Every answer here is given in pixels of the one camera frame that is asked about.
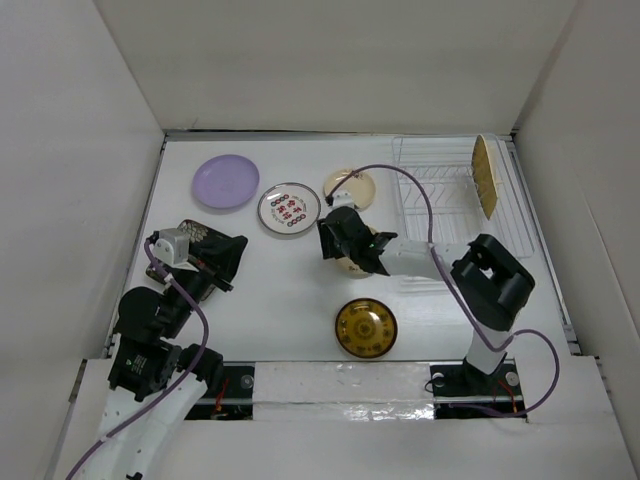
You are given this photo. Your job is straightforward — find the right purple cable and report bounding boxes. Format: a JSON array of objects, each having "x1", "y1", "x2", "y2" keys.
[{"x1": 327, "y1": 164, "x2": 561, "y2": 419}]

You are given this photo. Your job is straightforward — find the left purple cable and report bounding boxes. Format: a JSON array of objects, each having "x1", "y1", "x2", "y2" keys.
[{"x1": 64, "y1": 234, "x2": 211, "y2": 480}]

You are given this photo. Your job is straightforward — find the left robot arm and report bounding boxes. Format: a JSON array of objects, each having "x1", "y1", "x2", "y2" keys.
[{"x1": 67, "y1": 221, "x2": 248, "y2": 479}]

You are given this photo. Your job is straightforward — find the bamboo woven tray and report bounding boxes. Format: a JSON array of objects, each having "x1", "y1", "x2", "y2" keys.
[{"x1": 471, "y1": 133, "x2": 501, "y2": 220}]

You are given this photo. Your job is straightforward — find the black floral square plate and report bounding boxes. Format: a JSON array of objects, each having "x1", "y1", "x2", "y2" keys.
[{"x1": 149, "y1": 219, "x2": 248, "y2": 292}]

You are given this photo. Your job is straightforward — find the white plate red characters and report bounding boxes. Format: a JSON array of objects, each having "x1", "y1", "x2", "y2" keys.
[{"x1": 256, "y1": 182, "x2": 322, "y2": 240}]

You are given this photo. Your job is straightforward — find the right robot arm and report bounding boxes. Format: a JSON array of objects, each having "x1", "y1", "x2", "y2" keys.
[{"x1": 317, "y1": 206, "x2": 535, "y2": 393}]

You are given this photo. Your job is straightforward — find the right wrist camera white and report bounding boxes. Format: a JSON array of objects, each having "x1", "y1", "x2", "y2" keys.
[{"x1": 325, "y1": 189, "x2": 357, "y2": 211}]

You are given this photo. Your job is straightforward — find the purple cable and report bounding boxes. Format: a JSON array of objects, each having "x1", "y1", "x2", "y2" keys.
[
  {"x1": 64, "y1": 234, "x2": 211, "y2": 480},
  {"x1": 327, "y1": 164, "x2": 561, "y2": 419}
]

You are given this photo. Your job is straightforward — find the dark golden patterned plate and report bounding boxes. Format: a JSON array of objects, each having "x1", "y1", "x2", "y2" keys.
[{"x1": 334, "y1": 298, "x2": 398, "y2": 360}]

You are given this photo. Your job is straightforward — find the white wire dish rack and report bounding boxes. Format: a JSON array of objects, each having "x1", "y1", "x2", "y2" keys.
[{"x1": 392, "y1": 134, "x2": 535, "y2": 259}]

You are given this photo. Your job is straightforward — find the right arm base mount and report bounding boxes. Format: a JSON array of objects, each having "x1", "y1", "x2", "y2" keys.
[{"x1": 424, "y1": 361, "x2": 526, "y2": 420}]

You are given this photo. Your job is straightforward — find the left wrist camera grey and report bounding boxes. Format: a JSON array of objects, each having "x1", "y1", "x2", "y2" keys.
[{"x1": 152, "y1": 228, "x2": 195, "y2": 271}]

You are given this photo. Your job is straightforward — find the purple round plate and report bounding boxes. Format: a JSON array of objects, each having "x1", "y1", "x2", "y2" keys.
[{"x1": 191, "y1": 154, "x2": 260, "y2": 210}]

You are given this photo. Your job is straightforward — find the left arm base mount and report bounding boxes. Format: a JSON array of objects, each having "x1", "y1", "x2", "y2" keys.
[{"x1": 185, "y1": 362, "x2": 255, "y2": 421}]

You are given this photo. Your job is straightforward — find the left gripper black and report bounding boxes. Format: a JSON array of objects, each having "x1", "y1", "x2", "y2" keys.
[{"x1": 162, "y1": 233, "x2": 248, "y2": 335}]

